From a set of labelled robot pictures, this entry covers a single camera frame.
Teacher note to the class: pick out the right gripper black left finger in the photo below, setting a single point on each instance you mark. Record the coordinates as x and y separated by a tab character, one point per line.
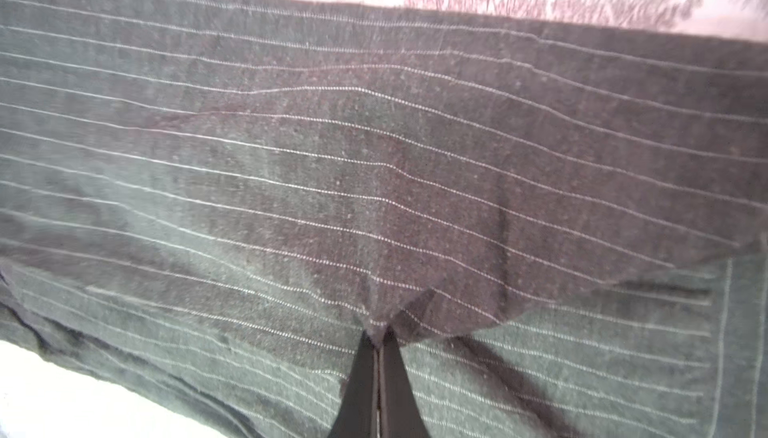
358	414

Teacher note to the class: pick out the dark grey striped shirt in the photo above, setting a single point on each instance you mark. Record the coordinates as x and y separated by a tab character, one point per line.
209	203

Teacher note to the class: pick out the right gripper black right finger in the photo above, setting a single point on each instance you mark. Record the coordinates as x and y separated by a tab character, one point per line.
399	415

